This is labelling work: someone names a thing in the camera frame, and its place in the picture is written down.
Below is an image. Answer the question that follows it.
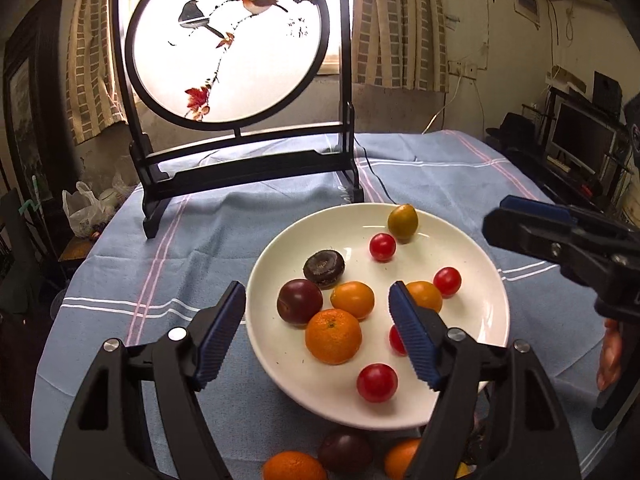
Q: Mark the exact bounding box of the yellow green small fruit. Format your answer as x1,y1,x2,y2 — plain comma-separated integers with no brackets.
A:
387,204,419,243

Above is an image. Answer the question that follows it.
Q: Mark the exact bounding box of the orange cherry tomato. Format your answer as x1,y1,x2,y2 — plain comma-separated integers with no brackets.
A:
406,281,444,313

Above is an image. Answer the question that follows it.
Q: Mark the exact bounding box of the red cherry tomato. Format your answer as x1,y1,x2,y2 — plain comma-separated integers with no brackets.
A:
369,233,397,262
357,363,399,403

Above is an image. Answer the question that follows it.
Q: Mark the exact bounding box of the small orange kumquat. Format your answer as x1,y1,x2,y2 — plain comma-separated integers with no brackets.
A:
330,281,375,320

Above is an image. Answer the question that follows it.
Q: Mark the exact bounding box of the large orange mandarin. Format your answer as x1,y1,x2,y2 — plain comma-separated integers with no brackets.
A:
305,309,362,365

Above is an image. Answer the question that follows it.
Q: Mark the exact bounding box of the brown water chestnut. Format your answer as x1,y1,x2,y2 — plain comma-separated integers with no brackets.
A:
303,249,345,289

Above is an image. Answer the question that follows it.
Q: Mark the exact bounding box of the dark purple plum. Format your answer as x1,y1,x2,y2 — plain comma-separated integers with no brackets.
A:
277,278,323,325

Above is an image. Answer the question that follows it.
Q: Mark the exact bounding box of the person right hand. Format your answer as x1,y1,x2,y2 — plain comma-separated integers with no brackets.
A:
597,318,623,391

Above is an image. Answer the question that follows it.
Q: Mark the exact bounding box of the black hat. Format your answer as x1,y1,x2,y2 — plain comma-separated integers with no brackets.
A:
485,112,538,153

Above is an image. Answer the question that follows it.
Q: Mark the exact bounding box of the computer monitor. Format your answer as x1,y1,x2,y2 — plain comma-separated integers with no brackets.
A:
544,91,623,178

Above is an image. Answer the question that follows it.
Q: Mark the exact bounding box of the blue striped tablecloth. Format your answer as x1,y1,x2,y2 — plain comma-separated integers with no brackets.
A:
30,131,615,479

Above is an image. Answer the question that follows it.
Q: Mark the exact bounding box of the right checkered curtain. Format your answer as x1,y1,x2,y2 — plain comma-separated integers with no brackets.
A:
352,0,448,92

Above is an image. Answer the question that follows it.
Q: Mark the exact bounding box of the checkered curtain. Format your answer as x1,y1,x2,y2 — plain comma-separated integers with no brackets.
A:
66,0,125,145
352,0,448,92

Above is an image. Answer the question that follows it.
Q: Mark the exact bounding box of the white plastic bag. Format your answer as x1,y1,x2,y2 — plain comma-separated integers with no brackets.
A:
62,181,120,238

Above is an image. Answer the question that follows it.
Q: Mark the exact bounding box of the white ceramic plate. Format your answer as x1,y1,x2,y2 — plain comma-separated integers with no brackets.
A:
245,204,510,431

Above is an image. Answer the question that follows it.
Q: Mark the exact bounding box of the bird painting screen stand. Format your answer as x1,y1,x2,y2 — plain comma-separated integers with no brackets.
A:
110,0,363,237

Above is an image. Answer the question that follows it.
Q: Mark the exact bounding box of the left checkered curtain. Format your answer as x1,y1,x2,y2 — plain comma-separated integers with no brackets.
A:
66,0,125,145

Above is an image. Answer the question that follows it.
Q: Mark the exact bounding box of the dark framed painting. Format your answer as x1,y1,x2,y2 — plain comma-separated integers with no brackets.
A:
2,0,77,202

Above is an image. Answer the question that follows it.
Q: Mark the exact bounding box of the black power cable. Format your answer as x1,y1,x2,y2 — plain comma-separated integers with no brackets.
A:
351,136,399,206

